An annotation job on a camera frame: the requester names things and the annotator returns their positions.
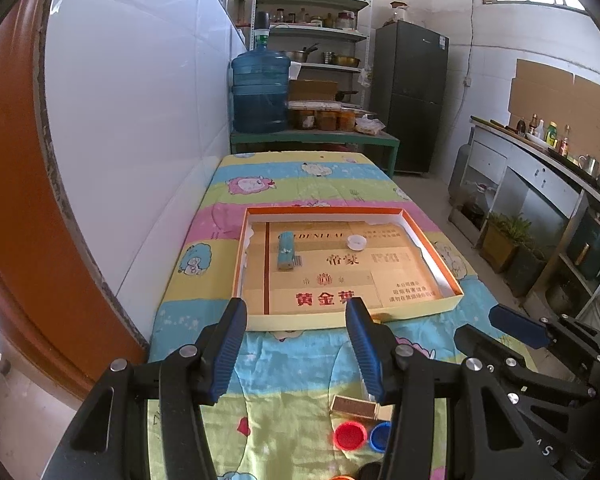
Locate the dark planter box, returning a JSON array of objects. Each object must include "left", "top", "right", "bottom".
[{"left": 507, "top": 245, "right": 547, "bottom": 297}]

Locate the potted green plant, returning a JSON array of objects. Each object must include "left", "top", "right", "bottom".
[{"left": 480, "top": 212, "right": 531, "bottom": 273}]

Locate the grey gas cylinder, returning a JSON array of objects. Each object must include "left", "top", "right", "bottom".
[{"left": 447, "top": 142, "right": 473, "bottom": 206}]

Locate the cartoon printed blanket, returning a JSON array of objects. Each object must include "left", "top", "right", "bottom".
[{"left": 147, "top": 151, "right": 541, "bottom": 480}]

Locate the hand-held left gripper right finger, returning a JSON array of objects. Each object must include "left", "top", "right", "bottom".
[{"left": 345, "top": 297, "right": 566, "bottom": 480}]

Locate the red bottle cap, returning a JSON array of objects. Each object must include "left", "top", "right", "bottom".
[{"left": 334, "top": 421, "right": 368, "bottom": 452}]

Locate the dark grey refrigerator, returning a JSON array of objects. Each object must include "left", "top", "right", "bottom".
[{"left": 370, "top": 20, "right": 451, "bottom": 175}]

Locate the orange wooden door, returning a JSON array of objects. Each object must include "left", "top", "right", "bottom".
[{"left": 0, "top": 0, "right": 148, "bottom": 401}]

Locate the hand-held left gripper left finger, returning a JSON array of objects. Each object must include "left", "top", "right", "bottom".
[{"left": 42, "top": 297, "right": 248, "bottom": 480}]

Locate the dark bottle with green label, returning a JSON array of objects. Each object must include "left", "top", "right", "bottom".
[{"left": 254, "top": 11, "right": 271, "bottom": 52}]

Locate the green metal table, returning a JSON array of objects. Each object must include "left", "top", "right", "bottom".
[{"left": 230, "top": 129, "right": 401, "bottom": 177}]

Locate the small teal box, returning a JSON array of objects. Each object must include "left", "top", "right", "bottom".
[{"left": 276, "top": 231, "right": 298, "bottom": 272}]

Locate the brown cardboard box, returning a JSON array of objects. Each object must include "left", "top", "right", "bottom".
[{"left": 289, "top": 79, "right": 340, "bottom": 102}]

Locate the shallow orange-rimmed cardboard box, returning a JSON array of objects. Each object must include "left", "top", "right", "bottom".
[{"left": 231, "top": 205, "right": 465, "bottom": 333}]

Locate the blue bottle cap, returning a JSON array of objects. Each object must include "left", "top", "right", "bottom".
[{"left": 369, "top": 421, "right": 393, "bottom": 452}]

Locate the steel cooking pot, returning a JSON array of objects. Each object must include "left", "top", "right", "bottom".
[{"left": 286, "top": 45, "right": 321, "bottom": 63}]

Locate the stack of metal bowls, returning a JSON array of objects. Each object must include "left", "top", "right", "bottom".
[{"left": 322, "top": 51, "right": 361, "bottom": 68}]

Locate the plastic bag of food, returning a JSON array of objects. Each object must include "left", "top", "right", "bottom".
[{"left": 355, "top": 115, "right": 386, "bottom": 135}]

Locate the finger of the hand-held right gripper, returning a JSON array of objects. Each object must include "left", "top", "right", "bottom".
[
  {"left": 488, "top": 304, "right": 600, "bottom": 366},
  {"left": 454, "top": 325, "right": 598, "bottom": 401}
]

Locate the white metal shelf rack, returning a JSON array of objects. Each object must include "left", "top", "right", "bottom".
[{"left": 251, "top": 0, "right": 373, "bottom": 116}]

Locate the row of glass jars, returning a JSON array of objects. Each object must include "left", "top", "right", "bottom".
[{"left": 270, "top": 7, "right": 357, "bottom": 30}]

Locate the large blue water jug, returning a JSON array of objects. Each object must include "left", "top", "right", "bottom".
[{"left": 230, "top": 50, "right": 292, "bottom": 134}]

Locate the cardboard sheet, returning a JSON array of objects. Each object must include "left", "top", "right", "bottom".
[{"left": 507, "top": 58, "right": 600, "bottom": 146}]

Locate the gold box with brown face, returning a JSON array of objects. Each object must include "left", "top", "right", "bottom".
[{"left": 330, "top": 395, "right": 395, "bottom": 422}]

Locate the grey kitchen counter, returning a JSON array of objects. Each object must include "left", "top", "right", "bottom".
[{"left": 469, "top": 116, "right": 600, "bottom": 321}]

